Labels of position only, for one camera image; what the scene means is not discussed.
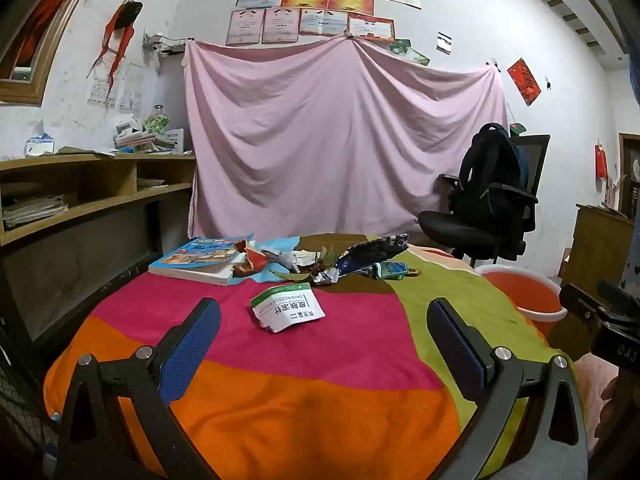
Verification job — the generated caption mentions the dark blue foil bag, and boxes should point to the dark blue foil bag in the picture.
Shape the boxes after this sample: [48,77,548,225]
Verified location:
[320,233,410,286]

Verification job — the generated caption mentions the orange bucket with white rim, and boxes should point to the orange bucket with white rim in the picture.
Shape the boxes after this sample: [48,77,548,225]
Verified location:
[475,264,569,341]

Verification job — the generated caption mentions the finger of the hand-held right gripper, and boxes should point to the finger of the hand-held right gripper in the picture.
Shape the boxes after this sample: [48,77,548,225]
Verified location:
[559,282,607,326]
[597,280,640,311]

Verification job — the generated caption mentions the wooden door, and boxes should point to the wooden door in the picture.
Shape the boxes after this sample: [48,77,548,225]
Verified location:
[618,132,640,218]

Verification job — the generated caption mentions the blue comic book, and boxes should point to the blue comic book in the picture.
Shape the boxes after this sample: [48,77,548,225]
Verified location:
[148,234,255,287]

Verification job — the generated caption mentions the wooden cabinet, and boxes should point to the wooden cabinet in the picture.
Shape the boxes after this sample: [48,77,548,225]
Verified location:
[557,203,632,291]

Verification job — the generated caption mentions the green drink carton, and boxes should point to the green drink carton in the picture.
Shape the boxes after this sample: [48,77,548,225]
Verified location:
[372,261,408,281]

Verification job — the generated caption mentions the colourful patchwork blanket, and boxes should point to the colourful patchwork blanket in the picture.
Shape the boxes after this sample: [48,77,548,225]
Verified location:
[42,232,576,480]

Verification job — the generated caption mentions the wall calendar sheets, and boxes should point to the wall calendar sheets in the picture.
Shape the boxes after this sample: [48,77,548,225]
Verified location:
[89,62,146,115]

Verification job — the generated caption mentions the blue tissue box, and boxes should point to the blue tissue box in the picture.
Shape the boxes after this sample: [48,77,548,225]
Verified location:
[24,132,56,157]

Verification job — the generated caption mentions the dark blue backpack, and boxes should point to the dark blue backpack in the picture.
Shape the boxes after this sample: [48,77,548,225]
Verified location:
[452,122,531,218]

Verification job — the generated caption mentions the black office chair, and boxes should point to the black office chair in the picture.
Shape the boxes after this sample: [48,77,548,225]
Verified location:
[417,134,551,267]

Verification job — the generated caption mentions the green wall photos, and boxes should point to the green wall photos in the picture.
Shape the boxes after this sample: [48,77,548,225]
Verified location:
[389,38,431,67]

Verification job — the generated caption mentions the red tan snack bag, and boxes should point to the red tan snack bag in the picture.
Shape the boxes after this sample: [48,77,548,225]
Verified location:
[231,240,271,278]

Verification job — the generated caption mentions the red diamond paper decoration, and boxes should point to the red diamond paper decoration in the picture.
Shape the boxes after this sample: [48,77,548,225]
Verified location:
[506,57,542,107]

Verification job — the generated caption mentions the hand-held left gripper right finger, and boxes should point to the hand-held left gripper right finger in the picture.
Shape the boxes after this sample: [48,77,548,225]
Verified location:
[426,297,591,480]

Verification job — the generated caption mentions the stack of books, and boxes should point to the stack of books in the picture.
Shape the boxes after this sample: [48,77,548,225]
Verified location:
[114,127,185,155]

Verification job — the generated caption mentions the pink hanging sheet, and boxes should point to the pink hanging sheet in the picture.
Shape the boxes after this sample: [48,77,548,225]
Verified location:
[182,35,511,241]

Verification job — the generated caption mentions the wire wall rack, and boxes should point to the wire wall rack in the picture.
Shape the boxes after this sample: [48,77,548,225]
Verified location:
[142,32,198,56]

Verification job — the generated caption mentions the glass jar of candy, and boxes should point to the glass jar of candy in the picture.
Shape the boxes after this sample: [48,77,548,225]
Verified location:
[144,105,172,136]

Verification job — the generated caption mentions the white green medicine box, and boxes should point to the white green medicine box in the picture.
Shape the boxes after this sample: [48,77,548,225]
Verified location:
[250,282,327,334]

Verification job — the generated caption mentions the red tassel wall ornament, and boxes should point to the red tassel wall ornament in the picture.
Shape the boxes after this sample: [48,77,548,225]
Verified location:
[87,0,144,101]

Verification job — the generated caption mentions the wooden picture frame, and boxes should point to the wooden picture frame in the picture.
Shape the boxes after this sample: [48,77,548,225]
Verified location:
[0,0,106,107]

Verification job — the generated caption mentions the group of wall certificates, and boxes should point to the group of wall certificates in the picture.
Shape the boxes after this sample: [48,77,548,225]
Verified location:
[225,0,423,47]

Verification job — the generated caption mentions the wooden shelf desk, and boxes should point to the wooden shelf desk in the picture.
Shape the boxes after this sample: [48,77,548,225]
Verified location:
[0,152,197,351]

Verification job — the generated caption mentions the white paper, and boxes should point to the white paper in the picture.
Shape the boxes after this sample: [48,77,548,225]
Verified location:
[280,249,321,271]

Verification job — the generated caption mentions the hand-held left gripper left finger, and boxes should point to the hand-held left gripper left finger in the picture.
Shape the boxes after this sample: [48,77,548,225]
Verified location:
[55,297,223,480]

